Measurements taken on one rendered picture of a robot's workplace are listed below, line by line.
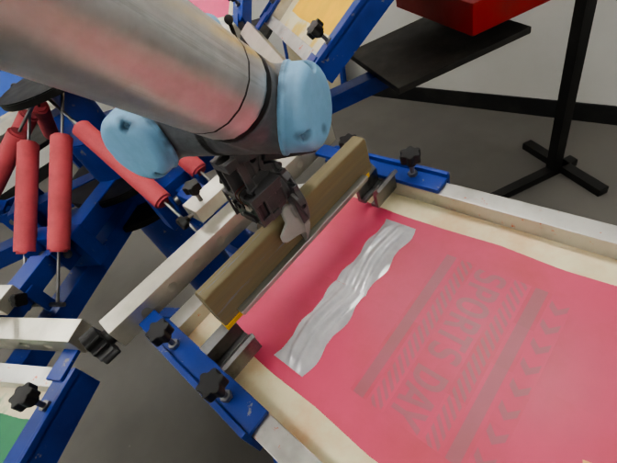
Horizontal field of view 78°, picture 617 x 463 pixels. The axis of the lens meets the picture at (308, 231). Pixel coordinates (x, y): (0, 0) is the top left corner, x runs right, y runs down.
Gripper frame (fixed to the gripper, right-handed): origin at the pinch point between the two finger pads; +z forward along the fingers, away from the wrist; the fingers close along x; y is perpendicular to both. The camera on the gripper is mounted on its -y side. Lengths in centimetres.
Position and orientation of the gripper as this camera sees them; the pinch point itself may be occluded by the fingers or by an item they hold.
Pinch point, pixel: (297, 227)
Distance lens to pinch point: 66.6
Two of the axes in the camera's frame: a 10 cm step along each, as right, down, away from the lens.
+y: -6.3, 6.8, -3.9
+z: 2.9, 6.6, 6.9
